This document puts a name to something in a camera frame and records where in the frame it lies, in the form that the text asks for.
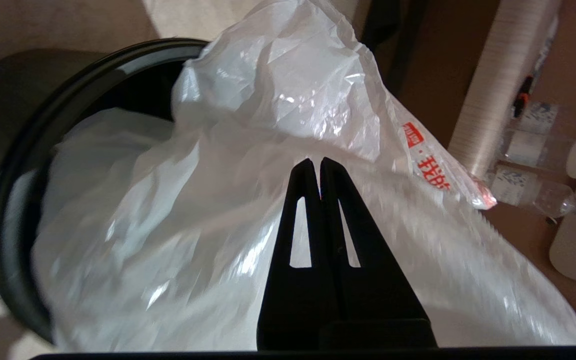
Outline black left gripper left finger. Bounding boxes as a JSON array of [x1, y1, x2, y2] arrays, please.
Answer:
[[257, 158, 341, 351]]

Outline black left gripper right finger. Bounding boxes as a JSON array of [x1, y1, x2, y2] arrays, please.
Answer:
[[320, 157, 438, 351]]

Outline white and red plastic bag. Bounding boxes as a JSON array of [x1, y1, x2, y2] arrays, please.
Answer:
[[30, 0, 576, 351]]

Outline black round trash bin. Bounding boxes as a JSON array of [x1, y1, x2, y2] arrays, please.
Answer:
[[0, 38, 210, 346]]

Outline short clear glass vessel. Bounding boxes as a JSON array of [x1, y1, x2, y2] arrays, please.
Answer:
[[487, 166, 576, 219]]

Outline black and red marker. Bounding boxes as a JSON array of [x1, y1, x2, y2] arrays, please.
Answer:
[[513, 75, 535, 119]]

